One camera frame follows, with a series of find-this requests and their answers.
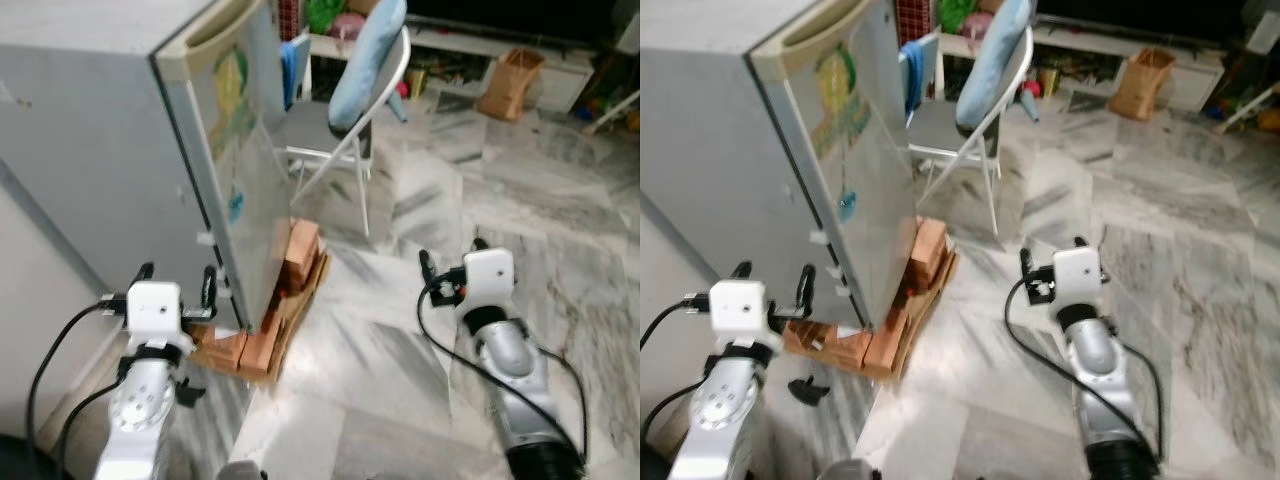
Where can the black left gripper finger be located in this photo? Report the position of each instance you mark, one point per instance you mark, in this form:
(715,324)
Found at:
(145,274)
(743,272)
(804,287)
(209,288)

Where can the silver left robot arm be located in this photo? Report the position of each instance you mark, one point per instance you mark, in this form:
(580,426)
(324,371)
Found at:
(140,410)
(720,410)

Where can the small grey fridge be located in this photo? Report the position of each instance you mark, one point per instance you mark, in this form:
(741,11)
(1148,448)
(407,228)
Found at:
(720,150)
(90,150)

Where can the orange clay brick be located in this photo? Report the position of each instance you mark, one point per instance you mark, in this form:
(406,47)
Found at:
(805,340)
(300,255)
(218,350)
(262,350)
(928,250)
(870,350)

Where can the small black plastic piece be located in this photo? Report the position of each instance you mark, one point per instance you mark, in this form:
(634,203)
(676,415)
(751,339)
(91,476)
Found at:
(192,392)
(808,390)

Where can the small blue sticker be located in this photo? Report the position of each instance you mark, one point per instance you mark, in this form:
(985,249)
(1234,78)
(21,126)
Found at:
(236,208)

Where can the brown paper bag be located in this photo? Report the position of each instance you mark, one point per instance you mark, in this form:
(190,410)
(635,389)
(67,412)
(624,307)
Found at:
(510,85)
(1140,85)

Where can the grey left robot leg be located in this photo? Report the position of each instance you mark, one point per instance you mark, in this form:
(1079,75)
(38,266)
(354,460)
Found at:
(240,472)
(845,472)

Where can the white folding chair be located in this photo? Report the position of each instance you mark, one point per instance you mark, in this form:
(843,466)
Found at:
(935,125)
(310,125)

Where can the white low shelf unit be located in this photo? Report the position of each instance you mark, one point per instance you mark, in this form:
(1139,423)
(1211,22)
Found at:
(575,85)
(1200,85)

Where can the light blue pillow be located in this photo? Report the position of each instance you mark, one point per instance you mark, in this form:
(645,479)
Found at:
(990,75)
(365,70)

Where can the yellow green sticker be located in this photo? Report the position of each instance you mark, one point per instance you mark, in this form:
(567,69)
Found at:
(230,90)
(838,90)

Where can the blue cloth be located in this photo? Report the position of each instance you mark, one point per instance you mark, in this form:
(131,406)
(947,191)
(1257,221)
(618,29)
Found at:
(289,75)
(912,80)

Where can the pale grey board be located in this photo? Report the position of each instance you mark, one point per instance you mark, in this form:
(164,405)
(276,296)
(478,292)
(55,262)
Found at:
(930,65)
(303,65)

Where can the green bundle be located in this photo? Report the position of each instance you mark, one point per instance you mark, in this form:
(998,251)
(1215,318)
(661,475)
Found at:
(322,15)
(955,15)

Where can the red tiled pillar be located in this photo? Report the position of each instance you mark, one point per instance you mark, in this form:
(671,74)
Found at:
(912,20)
(288,18)

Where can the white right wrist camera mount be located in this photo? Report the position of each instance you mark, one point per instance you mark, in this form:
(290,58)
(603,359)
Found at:
(1078,275)
(490,280)

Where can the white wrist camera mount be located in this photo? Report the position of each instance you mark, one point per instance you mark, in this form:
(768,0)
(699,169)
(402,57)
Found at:
(490,280)
(738,310)
(155,312)
(1078,275)

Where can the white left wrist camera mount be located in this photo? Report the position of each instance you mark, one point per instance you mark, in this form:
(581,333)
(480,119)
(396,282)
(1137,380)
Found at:
(155,312)
(738,310)

